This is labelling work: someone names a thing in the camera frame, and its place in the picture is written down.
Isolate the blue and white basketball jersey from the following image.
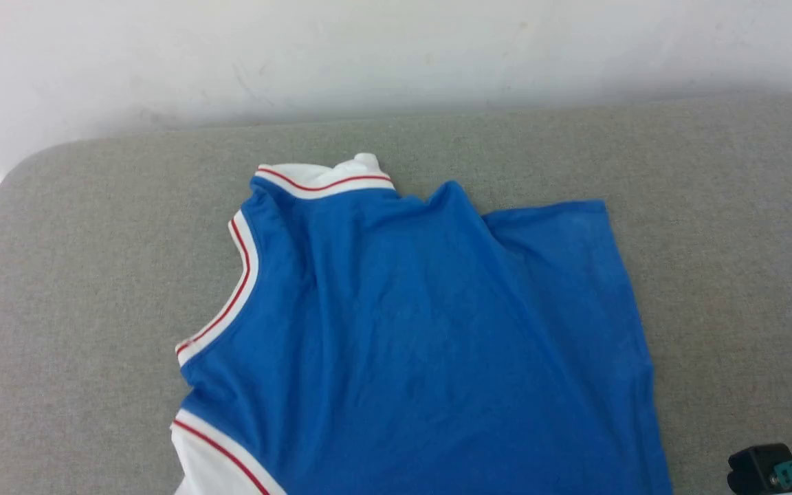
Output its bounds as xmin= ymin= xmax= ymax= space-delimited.
xmin=170 ymin=153 xmax=674 ymax=495

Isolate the grey fabric sofa cushion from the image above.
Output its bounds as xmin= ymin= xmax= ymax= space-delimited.
xmin=0 ymin=91 xmax=792 ymax=495

